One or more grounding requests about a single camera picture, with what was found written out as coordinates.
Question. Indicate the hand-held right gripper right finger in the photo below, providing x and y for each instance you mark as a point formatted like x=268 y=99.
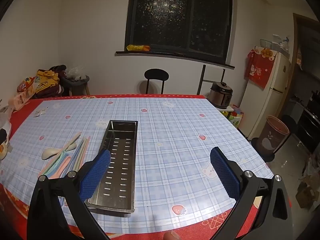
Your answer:
x=223 y=175

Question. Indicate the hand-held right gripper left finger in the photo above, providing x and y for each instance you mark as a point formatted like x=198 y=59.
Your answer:
x=96 y=172

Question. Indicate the green chopstick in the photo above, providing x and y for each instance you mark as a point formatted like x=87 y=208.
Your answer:
x=81 y=147

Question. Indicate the perforated steel utensil tray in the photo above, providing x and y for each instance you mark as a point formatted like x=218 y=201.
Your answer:
x=122 y=160

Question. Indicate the pink spoon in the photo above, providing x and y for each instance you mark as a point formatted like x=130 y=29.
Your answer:
x=64 y=166

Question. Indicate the blue spoon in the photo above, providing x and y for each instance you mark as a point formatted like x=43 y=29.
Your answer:
x=57 y=170

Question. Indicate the green spoon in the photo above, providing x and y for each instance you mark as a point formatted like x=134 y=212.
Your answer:
x=51 y=170

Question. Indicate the white spoon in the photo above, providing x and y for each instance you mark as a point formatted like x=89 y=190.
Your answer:
x=48 y=154

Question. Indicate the person's right hand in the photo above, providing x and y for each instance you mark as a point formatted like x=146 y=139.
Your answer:
x=171 y=236

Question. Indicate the colourful bag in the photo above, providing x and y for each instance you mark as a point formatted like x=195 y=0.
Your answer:
x=235 y=118

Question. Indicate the blue plaid tablecloth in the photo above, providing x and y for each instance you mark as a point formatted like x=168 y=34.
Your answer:
x=175 y=140

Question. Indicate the brown trash bin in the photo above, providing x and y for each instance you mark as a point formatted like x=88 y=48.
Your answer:
x=272 y=135

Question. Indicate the black rice cooker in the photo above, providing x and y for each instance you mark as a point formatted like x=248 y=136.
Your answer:
x=221 y=95

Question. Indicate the white fridge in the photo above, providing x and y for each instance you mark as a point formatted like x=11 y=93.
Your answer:
x=265 y=105

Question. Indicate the small white packet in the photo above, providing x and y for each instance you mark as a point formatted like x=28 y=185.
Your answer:
x=41 y=112

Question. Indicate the cardboard box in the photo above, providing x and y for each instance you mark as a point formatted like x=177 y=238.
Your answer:
x=306 y=192

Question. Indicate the grey stool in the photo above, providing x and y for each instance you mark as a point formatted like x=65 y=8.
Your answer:
x=76 y=85

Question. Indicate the printed paper cup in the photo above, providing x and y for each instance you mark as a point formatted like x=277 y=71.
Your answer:
x=3 y=145

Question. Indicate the black kitchen stove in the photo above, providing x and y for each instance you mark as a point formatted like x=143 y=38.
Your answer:
x=310 y=125

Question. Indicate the crumpled clear plastic bag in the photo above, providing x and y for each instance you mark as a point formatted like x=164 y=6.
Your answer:
x=75 y=73

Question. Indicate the pile of clothes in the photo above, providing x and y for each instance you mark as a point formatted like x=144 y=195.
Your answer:
x=48 y=82

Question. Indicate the orange snack bag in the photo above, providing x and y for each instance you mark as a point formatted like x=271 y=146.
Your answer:
x=25 y=85

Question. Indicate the red printed cloth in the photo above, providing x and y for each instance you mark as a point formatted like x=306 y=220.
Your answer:
x=258 y=67

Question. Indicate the black round-back chair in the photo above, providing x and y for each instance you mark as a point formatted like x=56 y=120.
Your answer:
x=156 y=75

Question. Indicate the black windowsill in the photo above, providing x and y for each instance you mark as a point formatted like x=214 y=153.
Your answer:
x=175 y=55

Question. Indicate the yellow snack packet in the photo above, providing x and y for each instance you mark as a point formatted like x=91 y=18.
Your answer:
x=137 y=47

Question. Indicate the clear plastic bags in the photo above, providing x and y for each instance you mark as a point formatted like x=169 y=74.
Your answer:
x=281 y=43

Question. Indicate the dark window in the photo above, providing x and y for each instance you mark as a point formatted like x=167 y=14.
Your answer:
x=180 y=15

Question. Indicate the metal frame chair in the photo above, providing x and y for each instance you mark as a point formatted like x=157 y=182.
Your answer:
x=203 y=80

